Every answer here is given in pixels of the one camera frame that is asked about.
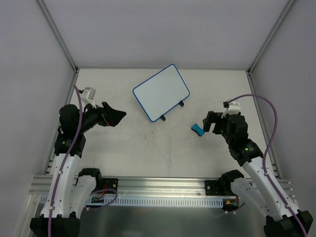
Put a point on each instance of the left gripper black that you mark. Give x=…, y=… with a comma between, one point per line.
x=104, y=116

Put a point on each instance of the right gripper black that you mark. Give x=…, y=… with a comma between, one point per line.
x=217, y=124

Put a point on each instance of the blue whiteboard eraser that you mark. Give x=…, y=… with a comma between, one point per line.
x=197, y=129

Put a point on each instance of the blue framed whiteboard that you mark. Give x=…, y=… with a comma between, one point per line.
x=161, y=92

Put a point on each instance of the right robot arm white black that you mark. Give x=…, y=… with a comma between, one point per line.
x=264, y=195

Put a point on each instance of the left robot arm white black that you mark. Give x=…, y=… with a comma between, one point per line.
x=68, y=193

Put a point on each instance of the whiteboard stand black white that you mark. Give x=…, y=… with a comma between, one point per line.
x=181, y=103

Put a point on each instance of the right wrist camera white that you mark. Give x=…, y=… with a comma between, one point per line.
x=232, y=108

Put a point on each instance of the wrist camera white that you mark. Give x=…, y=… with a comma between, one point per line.
x=232, y=108
x=87, y=96

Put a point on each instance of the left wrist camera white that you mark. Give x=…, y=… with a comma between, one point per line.
x=87, y=96

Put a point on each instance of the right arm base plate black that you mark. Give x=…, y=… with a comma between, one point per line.
x=217, y=188

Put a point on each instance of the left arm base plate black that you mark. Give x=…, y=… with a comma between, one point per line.
x=109, y=184

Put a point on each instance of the white slotted cable duct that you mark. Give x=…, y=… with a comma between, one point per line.
x=151, y=201

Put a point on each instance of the left aluminium frame post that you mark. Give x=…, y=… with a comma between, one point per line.
x=52, y=25

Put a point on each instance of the aluminium frame post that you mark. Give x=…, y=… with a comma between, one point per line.
x=282, y=16
x=52, y=25

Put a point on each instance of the aluminium mounting rail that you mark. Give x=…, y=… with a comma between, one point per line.
x=152, y=187

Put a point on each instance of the right aluminium frame post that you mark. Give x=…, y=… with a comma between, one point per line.
x=282, y=16

